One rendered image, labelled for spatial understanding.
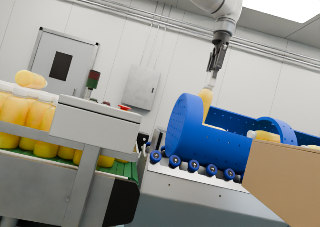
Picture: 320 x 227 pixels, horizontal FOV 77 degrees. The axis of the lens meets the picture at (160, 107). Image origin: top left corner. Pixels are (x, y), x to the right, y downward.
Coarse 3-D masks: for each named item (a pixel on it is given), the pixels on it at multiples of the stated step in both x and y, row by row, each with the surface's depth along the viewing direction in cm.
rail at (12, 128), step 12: (0, 120) 57; (12, 132) 57; (24, 132) 57; (36, 132) 58; (48, 132) 58; (60, 144) 59; (72, 144) 59; (84, 144) 60; (108, 156) 61; (120, 156) 61; (132, 156) 62
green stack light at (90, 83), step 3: (87, 78) 113; (87, 81) 112; (90, 81) 112; (93, 81) 112; (96, 81) 113; (87, 84) 112; (90, 84) 112; (93, 84) 112; (96, 84) 114; (90, 87) 112; (93, 87) 112; (96, 87) 114
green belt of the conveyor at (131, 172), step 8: (16, 152) 58; (24, 152) 60; (32, 152) 62; (56, 160) 60; (64, 160) 62; (72, 160) 64; (96, 168) 63; (104, 168) 65; (112, 168) 67; (120, 168) 69; (128, 168) 71; (136, 168) 77; (128, 176) 63; (136, 176) 68
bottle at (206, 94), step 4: (204, 88) 87; (208, 88) 85; (200, 92) 86; (204, 92) 85; (208, 92) 85; (200, 96) 85; (204, 96) 84; (208, 96) 84; (212, 96) 86; (204, 100) 84; (208, 100) 84; (204, 104) 84; (208, 104) 84; (204, 108) 84; (208, 108) 85; (204, 112) 84; (204, 116) 84; (204, 120) 85
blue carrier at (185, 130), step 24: (192, 96) 80; (192, 120) 72; (216, 120) 100; (240, 120) 100; (264, 120) 94; (168, 144) 86; (192, 144) 73; (216, 144) 73; (240, 144) 75; (288, 144) 78; (312, 144) 107; (240, 168) 79
